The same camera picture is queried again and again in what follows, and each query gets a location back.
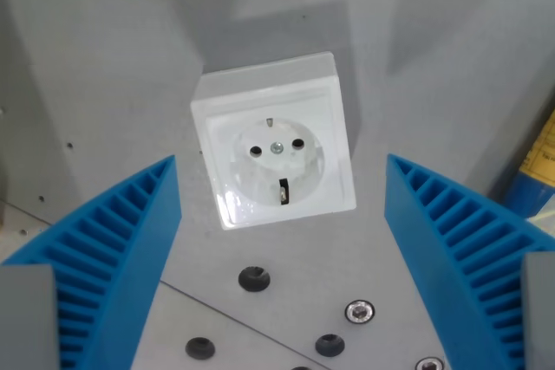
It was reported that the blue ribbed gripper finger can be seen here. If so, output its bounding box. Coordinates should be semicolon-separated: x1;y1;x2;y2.
384;153;555;370
0;153;182;370

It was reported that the silver hex socket bolt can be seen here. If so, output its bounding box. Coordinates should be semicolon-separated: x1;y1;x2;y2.
344;299;376;326
415;356;446;370

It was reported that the blue container with yellow label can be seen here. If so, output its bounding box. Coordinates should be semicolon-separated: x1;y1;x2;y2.
488;107;555;232

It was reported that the white wall socket box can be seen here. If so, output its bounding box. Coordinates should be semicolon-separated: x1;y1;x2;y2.
189;51;358;231

